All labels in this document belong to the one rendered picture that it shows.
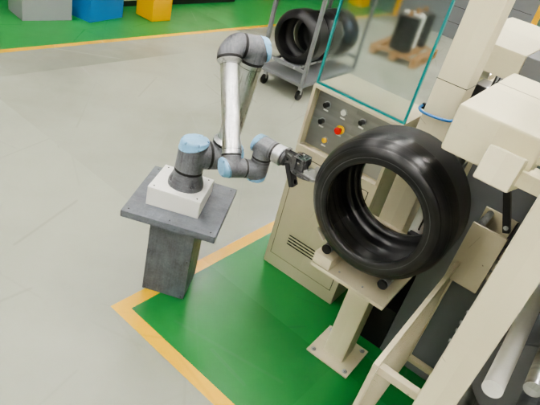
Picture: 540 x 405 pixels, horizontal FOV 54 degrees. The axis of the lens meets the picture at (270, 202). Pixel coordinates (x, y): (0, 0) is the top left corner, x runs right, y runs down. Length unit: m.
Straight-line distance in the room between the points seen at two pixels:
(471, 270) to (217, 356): 1.37
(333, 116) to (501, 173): 1.63
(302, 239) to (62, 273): 1.43
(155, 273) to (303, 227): 0.93
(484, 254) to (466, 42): 0.85
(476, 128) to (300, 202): 1.78
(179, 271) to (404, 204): 1.32
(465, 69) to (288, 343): 1.75
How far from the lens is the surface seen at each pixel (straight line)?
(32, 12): 7.14
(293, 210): 3.27
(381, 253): 2.40
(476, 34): 2.23
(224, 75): 2.46
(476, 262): 2.39
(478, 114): 1.61
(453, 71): 2.27
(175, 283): 3.13
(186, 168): 2.74
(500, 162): 1.52
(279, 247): 3.46
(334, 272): 2.36
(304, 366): 3.04
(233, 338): 3.05
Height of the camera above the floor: 2.24
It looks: 32 degrees down
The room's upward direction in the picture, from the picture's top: 16 degrees clockwise
